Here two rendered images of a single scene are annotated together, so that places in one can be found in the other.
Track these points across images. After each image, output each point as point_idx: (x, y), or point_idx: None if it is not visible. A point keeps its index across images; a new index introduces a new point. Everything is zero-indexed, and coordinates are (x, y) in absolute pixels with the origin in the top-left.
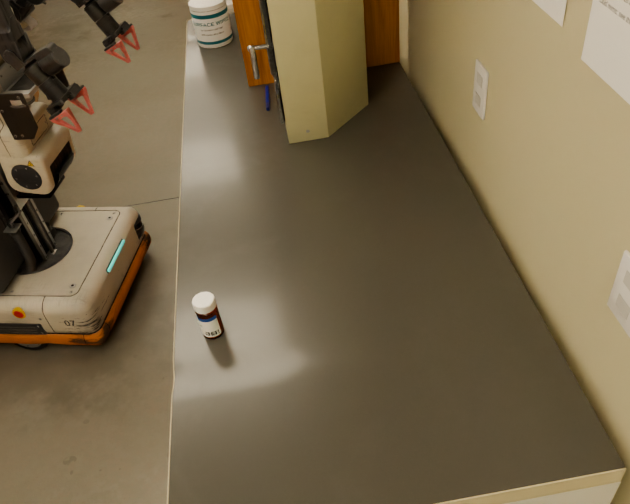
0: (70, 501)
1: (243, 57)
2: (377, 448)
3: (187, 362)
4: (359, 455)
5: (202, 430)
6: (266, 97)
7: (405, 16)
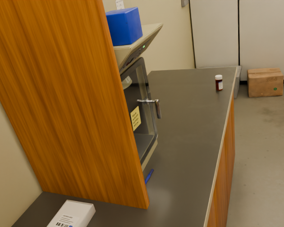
0: None
1: (144, 183)
2: (189, 73)
3: (228, 85)
4: (193, 73)
5: (226, 76)
6: (147, 179)
7: (23, 171)
